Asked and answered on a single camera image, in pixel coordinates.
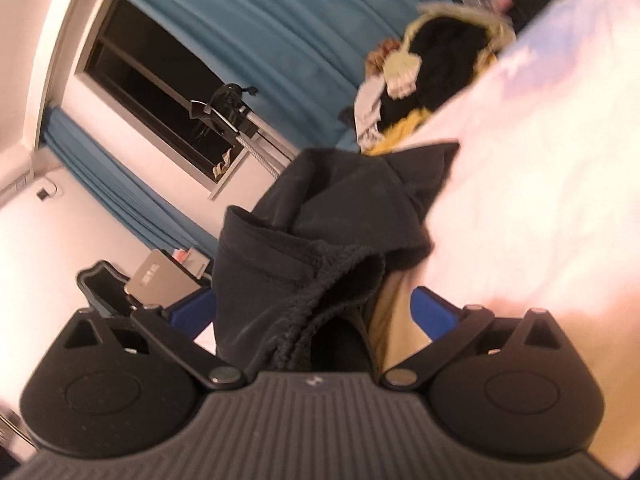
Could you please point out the tripod with phone clamp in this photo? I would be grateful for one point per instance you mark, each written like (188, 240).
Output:
(232, 119)

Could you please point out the pile of mixed clothes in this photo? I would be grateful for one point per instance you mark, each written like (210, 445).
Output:
(410, 78)

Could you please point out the dark window with frame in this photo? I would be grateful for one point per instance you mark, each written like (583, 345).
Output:
(148, 80)

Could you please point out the dark grey shorts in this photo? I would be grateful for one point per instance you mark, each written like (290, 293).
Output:
(296, 277)

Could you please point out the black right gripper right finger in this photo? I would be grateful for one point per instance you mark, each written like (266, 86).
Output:
(452, 331)

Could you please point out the grey laptop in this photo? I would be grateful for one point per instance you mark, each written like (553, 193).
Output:
(162, 280)

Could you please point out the blue curtain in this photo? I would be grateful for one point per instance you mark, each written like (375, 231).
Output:
(304, 57)

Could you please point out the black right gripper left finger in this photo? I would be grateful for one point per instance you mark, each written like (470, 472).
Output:
(174, 330)

